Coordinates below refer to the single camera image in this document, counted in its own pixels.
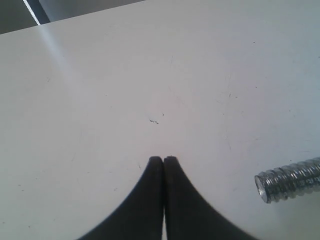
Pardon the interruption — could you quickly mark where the chrome threaded dumbbell bar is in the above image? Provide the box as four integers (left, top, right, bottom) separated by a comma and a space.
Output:
254, 157, 320, 204

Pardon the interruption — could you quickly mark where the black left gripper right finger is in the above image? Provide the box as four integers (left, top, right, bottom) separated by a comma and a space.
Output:
163, 156, 253, 240

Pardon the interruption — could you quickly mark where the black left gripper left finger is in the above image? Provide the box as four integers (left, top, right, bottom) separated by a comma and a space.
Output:
81, 156, 164, 240

